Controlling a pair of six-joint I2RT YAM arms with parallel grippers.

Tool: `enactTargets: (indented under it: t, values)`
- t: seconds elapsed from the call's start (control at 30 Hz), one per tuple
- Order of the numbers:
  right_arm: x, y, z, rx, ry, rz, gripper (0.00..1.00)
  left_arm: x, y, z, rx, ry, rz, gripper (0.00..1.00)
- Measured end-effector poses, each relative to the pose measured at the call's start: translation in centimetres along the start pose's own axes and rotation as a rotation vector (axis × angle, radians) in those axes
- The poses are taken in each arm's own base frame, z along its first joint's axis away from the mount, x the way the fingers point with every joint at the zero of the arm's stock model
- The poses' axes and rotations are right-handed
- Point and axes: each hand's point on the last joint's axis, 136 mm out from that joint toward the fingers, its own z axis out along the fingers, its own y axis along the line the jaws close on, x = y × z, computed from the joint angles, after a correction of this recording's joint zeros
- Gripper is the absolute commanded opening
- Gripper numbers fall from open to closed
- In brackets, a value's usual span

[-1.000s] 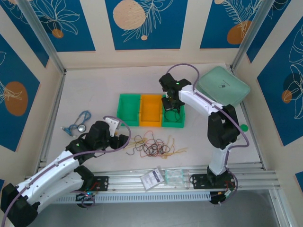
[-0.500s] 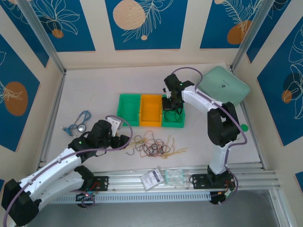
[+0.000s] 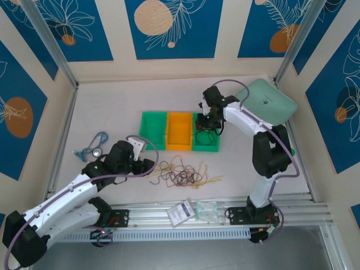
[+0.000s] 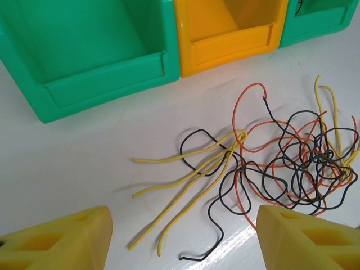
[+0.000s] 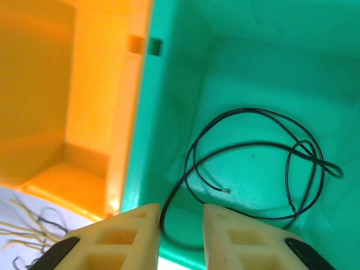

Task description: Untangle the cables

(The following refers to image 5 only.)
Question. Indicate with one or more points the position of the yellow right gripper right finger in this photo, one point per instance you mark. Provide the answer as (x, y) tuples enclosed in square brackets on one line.
[(239, 250)]

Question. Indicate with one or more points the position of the green plastic bin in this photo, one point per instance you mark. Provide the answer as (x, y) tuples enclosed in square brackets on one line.
[(253, 56)]

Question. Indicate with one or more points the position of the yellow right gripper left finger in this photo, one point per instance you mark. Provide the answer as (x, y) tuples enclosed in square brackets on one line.
[(123, 247)]

